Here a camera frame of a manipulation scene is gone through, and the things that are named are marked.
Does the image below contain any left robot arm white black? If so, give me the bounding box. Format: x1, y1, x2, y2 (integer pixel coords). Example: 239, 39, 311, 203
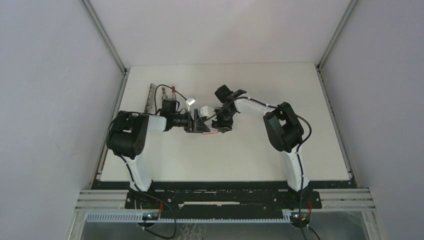
106, 98, 211, 209

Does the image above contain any right aluminium frame post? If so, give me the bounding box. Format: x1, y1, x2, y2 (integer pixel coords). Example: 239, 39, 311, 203
316, 0, 360, 71

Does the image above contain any red white staple box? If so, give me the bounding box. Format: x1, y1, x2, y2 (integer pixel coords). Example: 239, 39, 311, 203
203, 128, 219, 135

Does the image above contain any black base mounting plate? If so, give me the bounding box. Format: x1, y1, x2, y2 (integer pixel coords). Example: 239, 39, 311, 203
78, 181, 369, 220

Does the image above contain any black and grey large stapler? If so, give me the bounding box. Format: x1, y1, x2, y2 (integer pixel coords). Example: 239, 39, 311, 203
143, 83, 157, 114

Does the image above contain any beige small stapler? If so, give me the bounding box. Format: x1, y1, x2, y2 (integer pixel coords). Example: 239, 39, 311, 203
161, 86, 168, 102

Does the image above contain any white cable duct strip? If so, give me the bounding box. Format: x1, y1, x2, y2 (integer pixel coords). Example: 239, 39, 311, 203
86, 212, 291, 223

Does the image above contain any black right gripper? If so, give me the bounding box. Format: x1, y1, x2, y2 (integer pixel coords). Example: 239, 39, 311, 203
209, 107, 236, 133

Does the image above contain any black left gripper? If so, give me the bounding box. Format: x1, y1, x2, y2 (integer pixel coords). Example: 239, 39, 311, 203
171, 109, 210, 134

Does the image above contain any aluminium frame corner post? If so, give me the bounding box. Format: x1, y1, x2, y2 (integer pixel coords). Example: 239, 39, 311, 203
79, 0, 128, 75

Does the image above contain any aluminium front rail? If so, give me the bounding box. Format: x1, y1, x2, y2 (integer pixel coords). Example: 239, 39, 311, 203
75, 188, 376, 212

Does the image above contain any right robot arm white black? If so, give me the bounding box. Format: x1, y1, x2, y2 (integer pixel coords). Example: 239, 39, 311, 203
211, 84, 312, 208

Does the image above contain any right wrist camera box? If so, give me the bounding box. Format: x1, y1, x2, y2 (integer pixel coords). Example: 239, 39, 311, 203
200, 106, 216, 120

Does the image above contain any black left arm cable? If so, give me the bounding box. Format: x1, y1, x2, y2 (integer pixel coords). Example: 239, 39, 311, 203
106, 84, 190, 200

